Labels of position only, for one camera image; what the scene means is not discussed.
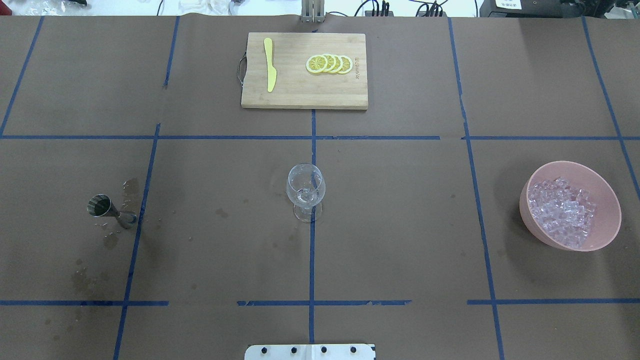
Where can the lemon slice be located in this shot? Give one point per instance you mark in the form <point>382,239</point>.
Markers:
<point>316,64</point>
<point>330,63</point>
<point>338,65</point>
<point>346,65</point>

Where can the clear ice cubes pile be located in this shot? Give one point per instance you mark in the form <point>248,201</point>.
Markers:
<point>565,212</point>

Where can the steel double jigger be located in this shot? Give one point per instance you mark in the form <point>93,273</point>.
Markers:
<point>100,205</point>

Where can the yellow plastic knife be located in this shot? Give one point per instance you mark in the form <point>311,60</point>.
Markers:
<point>268,46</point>

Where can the wooden cutting board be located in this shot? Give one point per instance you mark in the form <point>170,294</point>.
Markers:
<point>295,87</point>

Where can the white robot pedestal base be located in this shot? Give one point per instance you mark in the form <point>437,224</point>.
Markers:
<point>336,351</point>

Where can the aluminium camera post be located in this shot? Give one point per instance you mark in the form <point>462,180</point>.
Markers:
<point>313,11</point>

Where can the pink bowl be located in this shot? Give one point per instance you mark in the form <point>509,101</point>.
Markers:
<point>608,214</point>

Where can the clear wine glass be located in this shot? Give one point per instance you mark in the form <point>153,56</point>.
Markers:
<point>306,188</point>

